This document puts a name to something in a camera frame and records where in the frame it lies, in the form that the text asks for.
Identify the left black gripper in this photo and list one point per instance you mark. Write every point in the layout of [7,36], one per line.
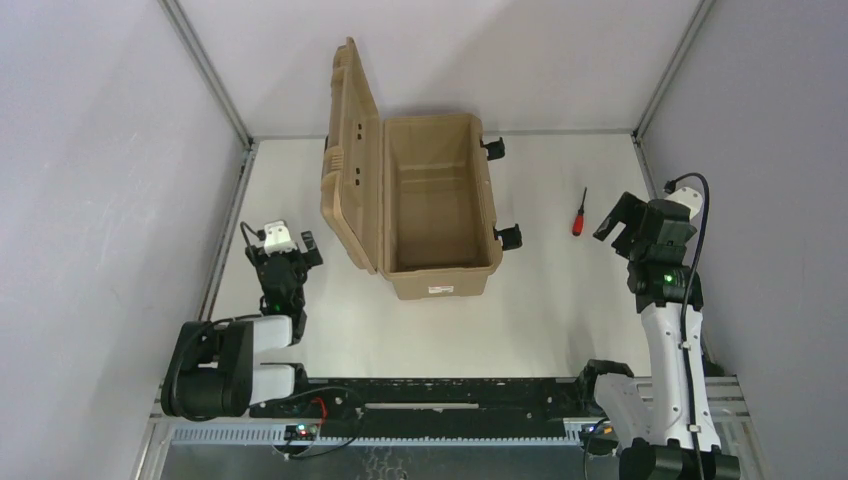
[284,257]

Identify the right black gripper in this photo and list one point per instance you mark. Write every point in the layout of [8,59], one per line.
[636,220]

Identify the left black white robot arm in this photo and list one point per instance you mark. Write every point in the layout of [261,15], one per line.
[214,371]

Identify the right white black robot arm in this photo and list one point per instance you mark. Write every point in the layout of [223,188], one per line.
[674,437]

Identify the tan hinged bin lid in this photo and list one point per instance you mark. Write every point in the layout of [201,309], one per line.
[352,171]

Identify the black lower bin latch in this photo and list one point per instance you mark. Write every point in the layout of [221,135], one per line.
[509,238]

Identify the black bin latch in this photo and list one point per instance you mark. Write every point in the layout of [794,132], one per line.
[509,238]
[494,150]

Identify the tan plastic storage bin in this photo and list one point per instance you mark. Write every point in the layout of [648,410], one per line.
[439,211]

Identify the black upper bin latch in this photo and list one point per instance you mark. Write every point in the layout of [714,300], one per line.
[494,150]

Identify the small electronics board with leds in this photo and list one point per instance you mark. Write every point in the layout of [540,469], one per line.
[302,432]

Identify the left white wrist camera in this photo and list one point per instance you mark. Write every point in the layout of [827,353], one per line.
[278,238]

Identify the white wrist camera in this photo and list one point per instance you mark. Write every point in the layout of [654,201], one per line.
[689,197]
[278,238]

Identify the red handled screwdriver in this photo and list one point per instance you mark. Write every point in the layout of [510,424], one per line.
[578,223]

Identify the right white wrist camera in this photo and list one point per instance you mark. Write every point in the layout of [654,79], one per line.
[689,197]

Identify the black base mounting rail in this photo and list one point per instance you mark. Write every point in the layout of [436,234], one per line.
[436,408]

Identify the aluminium frame base plate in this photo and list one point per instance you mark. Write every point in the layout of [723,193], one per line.
[165,431]

